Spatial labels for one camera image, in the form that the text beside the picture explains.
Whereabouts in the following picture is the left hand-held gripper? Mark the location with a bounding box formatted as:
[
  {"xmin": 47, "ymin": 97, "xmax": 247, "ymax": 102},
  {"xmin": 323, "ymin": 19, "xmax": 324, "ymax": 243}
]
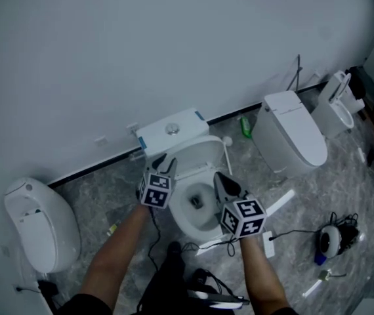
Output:
[{"xmin": 138, "ymin": 152, "xmax": 178, "ymax": 210}]

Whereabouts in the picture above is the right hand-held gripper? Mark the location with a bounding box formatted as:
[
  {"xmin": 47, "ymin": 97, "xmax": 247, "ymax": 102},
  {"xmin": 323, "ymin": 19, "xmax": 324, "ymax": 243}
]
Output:
[{"xmin": 213, "ymin": 171, "xmax": 268, "ymax": 240}]

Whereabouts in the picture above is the white toilet lid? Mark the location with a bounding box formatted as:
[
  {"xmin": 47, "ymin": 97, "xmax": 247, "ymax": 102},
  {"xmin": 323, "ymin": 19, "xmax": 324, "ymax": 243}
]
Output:
[{"xmin": 172, "ymin": 135, "xmax": 224, "ymax": 180}]

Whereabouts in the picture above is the person's right forearm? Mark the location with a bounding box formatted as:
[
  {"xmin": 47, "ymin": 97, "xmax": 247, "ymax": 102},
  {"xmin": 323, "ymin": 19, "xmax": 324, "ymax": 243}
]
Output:
[{"xmin": 238, "ymin": 233, "xmax": 293, "ymax": 312}]

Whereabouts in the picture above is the person's left forearm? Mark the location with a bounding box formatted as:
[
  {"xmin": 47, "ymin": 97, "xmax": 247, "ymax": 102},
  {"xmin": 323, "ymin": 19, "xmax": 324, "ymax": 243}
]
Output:
[{"xmin": 74, "ymin": 203, "xmax": 156, "ymax": 308}]

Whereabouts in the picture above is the white toilet brush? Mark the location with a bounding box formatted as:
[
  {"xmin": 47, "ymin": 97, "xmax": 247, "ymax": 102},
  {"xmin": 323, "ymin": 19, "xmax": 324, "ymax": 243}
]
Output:
[{"xmin": 220, "ymin": 136, "xmax": 236, "ymax": 177}]

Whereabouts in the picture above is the white toilet with tank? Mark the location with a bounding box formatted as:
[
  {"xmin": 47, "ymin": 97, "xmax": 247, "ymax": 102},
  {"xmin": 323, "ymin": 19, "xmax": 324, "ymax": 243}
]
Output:
[{"xmin": 135, "ymin": 108, "xmax": 228, "ymax": 243}]

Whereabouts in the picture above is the white tankless smart toilet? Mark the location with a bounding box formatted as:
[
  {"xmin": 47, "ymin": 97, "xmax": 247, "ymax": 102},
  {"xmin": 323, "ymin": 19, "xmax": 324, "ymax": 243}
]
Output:
[{"xmin": 251, "ymin": 90, "xmax": 329, "ymax": 178}]

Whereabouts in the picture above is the white toilet with raised seat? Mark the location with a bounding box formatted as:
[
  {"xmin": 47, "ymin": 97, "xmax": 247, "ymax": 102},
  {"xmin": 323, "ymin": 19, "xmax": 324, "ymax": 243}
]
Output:
[{"xmin": 310, "ymin": 70, "xmax": 366, "ymax": 140}]

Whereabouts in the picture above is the white egg-shaped smart toilet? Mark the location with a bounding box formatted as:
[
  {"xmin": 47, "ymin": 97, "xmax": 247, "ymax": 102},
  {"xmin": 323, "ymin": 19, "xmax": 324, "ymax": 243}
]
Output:
[{"xmin": 3, "ymin": 176, "xmax": 83, "ymax": 274}]

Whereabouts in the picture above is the round chrome flush button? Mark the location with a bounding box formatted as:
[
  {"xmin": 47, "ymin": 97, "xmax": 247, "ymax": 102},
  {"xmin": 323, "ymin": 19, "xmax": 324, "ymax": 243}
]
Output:
[{"xmin": 165, "ymin": 122, "xmax": 182, "ymax": 136}]

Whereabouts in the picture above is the long white plank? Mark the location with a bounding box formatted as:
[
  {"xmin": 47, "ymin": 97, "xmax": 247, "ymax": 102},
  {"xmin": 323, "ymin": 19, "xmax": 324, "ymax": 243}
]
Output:
[{"xmin": 264, "ymin": 188, "xmax": 297, "ymax": 219}]

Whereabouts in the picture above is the green plastic bottle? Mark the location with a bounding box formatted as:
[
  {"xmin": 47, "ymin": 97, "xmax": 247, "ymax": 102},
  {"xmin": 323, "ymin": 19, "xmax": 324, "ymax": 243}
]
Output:
[{"xmin": 239, "ymin": 114, "xmax": 253, "ymax": 140}]

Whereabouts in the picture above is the white flat box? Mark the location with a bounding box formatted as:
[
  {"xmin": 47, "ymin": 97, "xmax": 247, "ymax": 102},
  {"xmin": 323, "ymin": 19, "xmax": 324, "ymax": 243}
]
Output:
[{"xmin": 261, "ymin": 230, "xmax": 276, "ymax": 259}]

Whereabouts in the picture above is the person's black trouser leg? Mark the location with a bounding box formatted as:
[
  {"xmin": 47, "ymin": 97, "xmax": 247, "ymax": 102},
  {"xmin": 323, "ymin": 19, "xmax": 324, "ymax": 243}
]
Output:
[{"xmin": 136, "ymin": 240, "xmax": 188, "ymax": 315}]

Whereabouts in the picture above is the white round device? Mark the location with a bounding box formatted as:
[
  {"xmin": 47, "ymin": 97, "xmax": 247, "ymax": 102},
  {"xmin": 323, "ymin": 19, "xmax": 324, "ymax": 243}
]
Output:
[{"xmin": 319, "ymin": 224, "xmax": 343, "ymax": 259}]

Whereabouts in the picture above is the short white strip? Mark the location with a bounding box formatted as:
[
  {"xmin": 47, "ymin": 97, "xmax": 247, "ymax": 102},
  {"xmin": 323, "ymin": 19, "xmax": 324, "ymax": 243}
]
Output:
[{"xmin": 301, "ymin": 278, "xmax": 323, "ymax": 299}]

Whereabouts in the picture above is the black pole tool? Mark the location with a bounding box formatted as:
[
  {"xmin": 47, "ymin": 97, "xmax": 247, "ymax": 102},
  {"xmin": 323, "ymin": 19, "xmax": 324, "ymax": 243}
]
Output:
[{"xmin": 286, "ymin": 54, "xmax": 303, "ymax": 92}]

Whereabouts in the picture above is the person's black shirt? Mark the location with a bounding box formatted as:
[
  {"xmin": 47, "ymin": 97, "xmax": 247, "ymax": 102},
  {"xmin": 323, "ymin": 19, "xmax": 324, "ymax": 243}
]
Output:
[{"xmin": 54, "ymin": 293, "xmax": 114, "ymax": 315}]

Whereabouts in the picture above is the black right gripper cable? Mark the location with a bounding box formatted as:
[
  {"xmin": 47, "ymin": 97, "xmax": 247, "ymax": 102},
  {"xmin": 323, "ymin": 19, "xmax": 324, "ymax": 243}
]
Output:
[{"xmin": 180, "ymin": 234, "xmax": 241, "ymax": 256}]

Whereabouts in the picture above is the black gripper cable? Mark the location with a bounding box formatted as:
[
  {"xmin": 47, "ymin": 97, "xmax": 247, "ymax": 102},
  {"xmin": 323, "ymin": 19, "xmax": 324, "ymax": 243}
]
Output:
[
  {"xmin": 180, "ymin": 234, "xmax": 241, "ymax": 256},
  {"xmin": 146, "ymin": 207, "xmax": 162, "ymax": 277}
]

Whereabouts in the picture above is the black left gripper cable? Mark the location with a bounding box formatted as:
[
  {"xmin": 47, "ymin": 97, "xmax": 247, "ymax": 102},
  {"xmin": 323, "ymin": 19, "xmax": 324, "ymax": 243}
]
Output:
[{"xmin": 146, "ymin": 207, "xmax": 162, "ymax": 277}]

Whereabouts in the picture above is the black cable bundle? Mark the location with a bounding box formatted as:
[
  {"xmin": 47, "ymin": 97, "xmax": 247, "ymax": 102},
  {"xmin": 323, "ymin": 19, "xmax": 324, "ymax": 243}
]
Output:
[{"xmin": 329, "ymin": 211, "xmax": 361, "ymax": 253}]

